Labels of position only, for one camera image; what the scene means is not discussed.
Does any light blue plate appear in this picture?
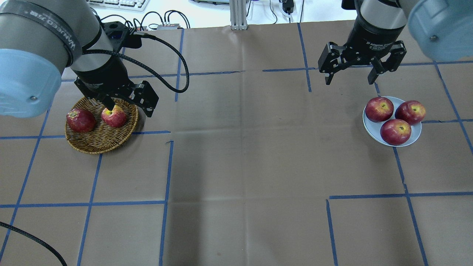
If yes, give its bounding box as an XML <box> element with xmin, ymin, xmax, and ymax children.
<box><xmin>363</xmin><ymin>96</ymin><xmax>422</xmax><ymax>147</ymax></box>

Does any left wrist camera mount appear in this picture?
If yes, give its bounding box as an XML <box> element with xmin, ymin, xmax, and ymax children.
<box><xmin>100</xmin><ymin>21</ymin><xmax>142</xmax><ymax>52</ymax></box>

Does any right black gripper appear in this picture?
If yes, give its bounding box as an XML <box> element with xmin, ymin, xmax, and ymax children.
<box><xmin>318</xmin><ymin>18</ymin><xmax>407</xmax><ymax>85</ymax></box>

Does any dark red apple in basket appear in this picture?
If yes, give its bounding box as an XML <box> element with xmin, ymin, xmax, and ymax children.
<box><xmin>67</xmin><ymin>108</ymin><xmax>96</xmax><ymax>133</ymax></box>

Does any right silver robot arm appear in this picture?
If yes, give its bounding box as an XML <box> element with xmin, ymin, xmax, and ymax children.
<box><xmin>318</xmin><ymin>0</ymin><xmax>473</xmax><ymax>85</ymax></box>

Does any white keyboard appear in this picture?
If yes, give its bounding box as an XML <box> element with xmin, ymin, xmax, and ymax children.
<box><xmin>86</xmin><ymin>0</ymin><xmax>150</xmax><ymax>11</ymax></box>

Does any red apple on plate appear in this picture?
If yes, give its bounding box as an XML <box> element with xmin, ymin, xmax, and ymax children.
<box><xmin>380</xmin><ymin>119</ymin><xmax>412</xmax><ymax>146</ymax></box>
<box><xmin>395</xmin><ymin>100</ymin><xmax>427</xmax><ymax>126</ymax></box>
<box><xmin>364</xmin><ymin>97</ymin><xmax>395</xmax><ymax>123</ymax></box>

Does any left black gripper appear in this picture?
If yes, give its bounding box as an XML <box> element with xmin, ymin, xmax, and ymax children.
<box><xmin>74</xmin><ymin>59</ymin><xmax>159</xmax><ymax>117</ymax></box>

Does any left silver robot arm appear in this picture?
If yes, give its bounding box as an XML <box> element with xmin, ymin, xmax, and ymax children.
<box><xmin>0</xmin><ymin>0</ymin><xmax>159</xmax><ymax>118</ymax></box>

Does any aluminium frame post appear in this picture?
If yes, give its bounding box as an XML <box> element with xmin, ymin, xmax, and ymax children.
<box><xmin>229</xmin><ymin>0</ymin><xmax>248</xmax><ymax>30</ymax></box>

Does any yellow-red apple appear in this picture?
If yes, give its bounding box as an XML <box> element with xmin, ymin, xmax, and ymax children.
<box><xmin>101</xmin><ymin>104</ymin><xmax>127</xmax><ymax>128</ymax></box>

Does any black braided cable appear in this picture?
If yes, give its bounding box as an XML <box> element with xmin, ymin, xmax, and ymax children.
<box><xmin>83</xmin><ymin>33</ymin><xmax>190</xmax><ymax>93</ymax></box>

